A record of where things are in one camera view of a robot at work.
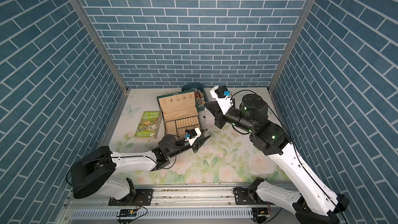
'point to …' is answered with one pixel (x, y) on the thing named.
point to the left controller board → (127, 212)
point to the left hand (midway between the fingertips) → (211, 135)
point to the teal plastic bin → (200, 96)
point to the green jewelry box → (180, 111)
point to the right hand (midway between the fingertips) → (209, 104)
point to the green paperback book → (149, 125)
